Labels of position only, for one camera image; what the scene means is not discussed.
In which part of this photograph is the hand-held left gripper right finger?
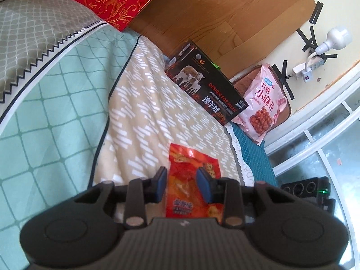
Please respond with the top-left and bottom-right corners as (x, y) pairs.
(196, 167), (285, 229)

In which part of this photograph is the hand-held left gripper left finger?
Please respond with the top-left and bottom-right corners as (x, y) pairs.
(70, 166), (169, 230)

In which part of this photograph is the red orange snack packet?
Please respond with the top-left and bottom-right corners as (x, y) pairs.
(165, 143), (226, 219)

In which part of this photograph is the teal blanket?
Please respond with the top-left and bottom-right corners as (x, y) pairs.
(224, 123), (279, 189)

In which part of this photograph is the beige patterned blanket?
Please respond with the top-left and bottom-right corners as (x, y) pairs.
(92, 36), (248, 223)

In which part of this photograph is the brown cushion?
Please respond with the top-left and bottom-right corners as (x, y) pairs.
(230, 65), (293, 125)

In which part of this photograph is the pink snack bag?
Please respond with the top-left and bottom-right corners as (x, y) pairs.
(233, 64), (288, 146)

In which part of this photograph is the black printed box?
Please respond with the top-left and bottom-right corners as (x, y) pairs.
(164, 39), (247, 126)

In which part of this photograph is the green checked quilt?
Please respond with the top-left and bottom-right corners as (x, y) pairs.
(0, 29), (142, 232)

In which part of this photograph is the white power strip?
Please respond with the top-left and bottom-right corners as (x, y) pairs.
(292, 55), (326, 77)

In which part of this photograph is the wooden headboard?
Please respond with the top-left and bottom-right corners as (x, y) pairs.
(125, 0), (316, 80)

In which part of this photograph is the red gift bag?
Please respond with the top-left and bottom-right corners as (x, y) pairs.
(57, 0), (175, 32)

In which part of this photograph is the grey patterned quilt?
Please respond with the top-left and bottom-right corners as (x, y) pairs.
(0, 0), (102, 105)

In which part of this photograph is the white window frame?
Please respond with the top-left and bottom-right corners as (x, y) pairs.
(265, 96), (360, 270)

